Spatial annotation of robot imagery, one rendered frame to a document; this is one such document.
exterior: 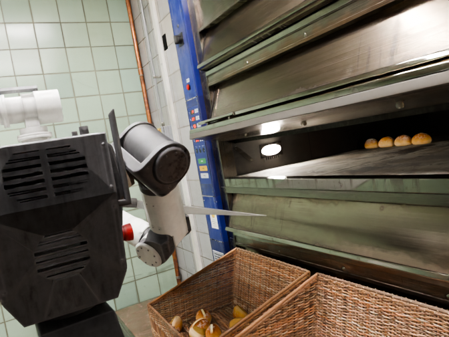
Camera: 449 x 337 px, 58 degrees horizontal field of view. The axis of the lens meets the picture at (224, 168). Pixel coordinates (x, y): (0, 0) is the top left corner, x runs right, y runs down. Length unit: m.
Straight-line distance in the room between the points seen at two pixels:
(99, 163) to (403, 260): 0.86
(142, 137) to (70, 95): 1.87
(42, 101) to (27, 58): 1.87
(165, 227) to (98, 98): 1.85
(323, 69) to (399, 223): 0.51
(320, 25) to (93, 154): 0.88
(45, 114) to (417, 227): 0.95
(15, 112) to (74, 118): 1.83
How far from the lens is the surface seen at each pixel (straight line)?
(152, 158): 0.80
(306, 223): 1.52
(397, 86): 0.97
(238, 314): 1.80
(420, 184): 1.15
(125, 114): 2.76
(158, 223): 0.96
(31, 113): 0.87
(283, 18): 1.41
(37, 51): 2.75
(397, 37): 1.16
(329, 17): 1.32
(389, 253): 1.26
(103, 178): 0.68
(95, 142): 0.68
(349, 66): 1.25
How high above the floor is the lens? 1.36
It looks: 4 degrees down
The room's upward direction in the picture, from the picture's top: 10 degrees counter-clockwise
